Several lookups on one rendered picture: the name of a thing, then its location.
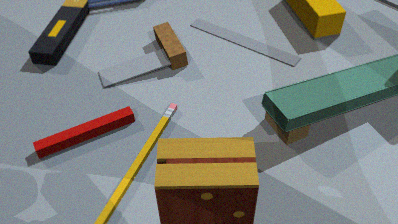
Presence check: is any yellow rectangular block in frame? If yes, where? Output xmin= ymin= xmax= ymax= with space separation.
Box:
xmin=284 ymin=0 xmax=346 ymax=40

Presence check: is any red rectangular bar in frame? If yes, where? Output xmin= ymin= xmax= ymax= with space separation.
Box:
xmin=33 ymin=106 xmax=135 ymax=159

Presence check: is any yellow pencil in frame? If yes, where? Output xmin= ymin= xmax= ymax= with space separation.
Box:
xmin=94 ymin=103 xmax=177 ymax=224

